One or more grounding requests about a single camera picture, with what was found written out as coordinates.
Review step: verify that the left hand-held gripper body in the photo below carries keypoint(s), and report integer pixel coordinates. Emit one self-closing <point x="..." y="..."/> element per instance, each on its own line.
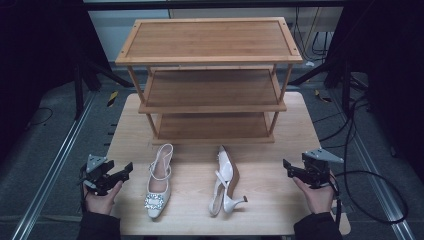
<point x="100" y="178"/>

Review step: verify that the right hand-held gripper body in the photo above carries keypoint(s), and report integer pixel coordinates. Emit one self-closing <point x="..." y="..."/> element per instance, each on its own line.
<point x="316" y="170"/>

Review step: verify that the person's left hand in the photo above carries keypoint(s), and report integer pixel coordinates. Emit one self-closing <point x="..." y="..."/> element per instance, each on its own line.
<point x="101" y="203"/>

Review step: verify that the person's right hand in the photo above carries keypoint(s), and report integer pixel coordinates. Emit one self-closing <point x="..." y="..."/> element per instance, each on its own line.
<point x="316" y="200"/>

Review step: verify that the white heel with rhinestone buckle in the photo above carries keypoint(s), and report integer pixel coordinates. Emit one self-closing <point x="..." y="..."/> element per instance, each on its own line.
<point x="159" y="195"/>

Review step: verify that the yellow and black tape strip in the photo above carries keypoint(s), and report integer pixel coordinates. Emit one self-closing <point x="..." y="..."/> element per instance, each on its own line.
<point x="112" y="98"/>
<point x="321" y="96"/>

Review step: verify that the plain white slingback heel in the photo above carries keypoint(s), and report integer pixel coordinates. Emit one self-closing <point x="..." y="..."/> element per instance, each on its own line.
<point x="224" y="171"/>

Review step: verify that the black metal stand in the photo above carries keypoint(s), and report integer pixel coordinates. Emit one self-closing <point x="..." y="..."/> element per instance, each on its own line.
<point x="346" y="86"/>
<point x="78" y="90"/>

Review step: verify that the dark curtain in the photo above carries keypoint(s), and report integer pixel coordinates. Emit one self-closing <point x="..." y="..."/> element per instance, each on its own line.
<point x="390" y="73"/>
<point x="36" y="66"/>

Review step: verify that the three-tier wooden shoe rack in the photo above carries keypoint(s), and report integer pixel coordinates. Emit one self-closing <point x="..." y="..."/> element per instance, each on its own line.
<point x="208" y="40"/>

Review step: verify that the metal floor rail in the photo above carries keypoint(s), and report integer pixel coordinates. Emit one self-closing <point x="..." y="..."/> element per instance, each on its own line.
<point x="50" y="170"/>
<point x="373" y="173"/>

